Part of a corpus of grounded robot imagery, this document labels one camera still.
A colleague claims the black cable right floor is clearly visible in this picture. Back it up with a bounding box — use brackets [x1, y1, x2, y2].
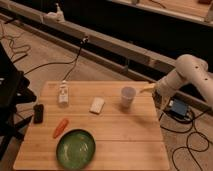
[158, 105, 213, 171]

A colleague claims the white object on rail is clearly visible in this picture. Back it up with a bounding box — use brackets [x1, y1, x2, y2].
[45, 3, 65, 22]

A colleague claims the black chair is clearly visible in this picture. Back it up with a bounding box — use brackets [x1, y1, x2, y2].
[0, 43, 36, 161]

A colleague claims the black cable on floor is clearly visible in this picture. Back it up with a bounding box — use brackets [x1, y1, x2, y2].
[0, 20, 90, 82]

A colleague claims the black rectangular device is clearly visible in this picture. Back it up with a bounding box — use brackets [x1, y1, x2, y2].
[34, 104, 44, 124]

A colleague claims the green ceramic bowl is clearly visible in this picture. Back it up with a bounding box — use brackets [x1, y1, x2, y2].
[56, 129, 96, 171]

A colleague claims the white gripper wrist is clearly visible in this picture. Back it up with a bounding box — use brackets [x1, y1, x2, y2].
[140, 77, 170, 97]

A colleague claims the orange carrot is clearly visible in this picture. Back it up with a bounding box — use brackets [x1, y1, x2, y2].
[53, 119, 69, 138]

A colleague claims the small white bottle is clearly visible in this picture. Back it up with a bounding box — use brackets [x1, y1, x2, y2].
[58, 80, 69, 105]

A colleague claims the white sponge block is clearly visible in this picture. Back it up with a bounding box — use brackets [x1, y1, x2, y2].
[90, 97, 105, 114]

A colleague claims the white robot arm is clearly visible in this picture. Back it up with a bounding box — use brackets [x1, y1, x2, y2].
[141, 54, 213, 109]

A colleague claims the blue power box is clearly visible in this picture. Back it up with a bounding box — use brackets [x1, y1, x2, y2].
[169, 99, 188, 118]

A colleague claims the grey metal rail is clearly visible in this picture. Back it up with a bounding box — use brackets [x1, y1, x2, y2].
[0, 0, 213, 118]

